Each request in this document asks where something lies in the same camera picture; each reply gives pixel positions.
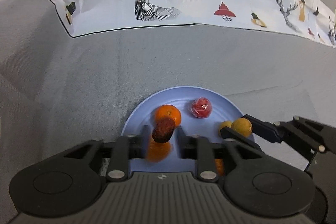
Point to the large orange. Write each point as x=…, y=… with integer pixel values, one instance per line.
x=219, y=166

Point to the small yellow-green fruit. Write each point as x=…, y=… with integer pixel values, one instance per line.
x=225, y=124
x=241, y=126

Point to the red plastic-wrapped fruit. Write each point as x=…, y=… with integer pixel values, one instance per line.
x=200, y=107

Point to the small tangerine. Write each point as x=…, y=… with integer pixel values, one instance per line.
x=168, y=111

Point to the dark red jujube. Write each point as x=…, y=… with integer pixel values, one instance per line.
x=163, y=130

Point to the light blue plate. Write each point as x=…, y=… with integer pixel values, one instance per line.
x=215, y=108

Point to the grey printed quilt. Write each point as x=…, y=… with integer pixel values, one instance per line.
x=78, y=69

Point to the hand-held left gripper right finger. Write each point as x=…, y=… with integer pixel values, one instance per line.
x=181, y=141

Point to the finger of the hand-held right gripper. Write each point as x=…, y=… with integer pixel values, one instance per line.
x=265, y=130
x=236, y=136

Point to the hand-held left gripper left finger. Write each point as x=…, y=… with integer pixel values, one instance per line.
x=145, y=138

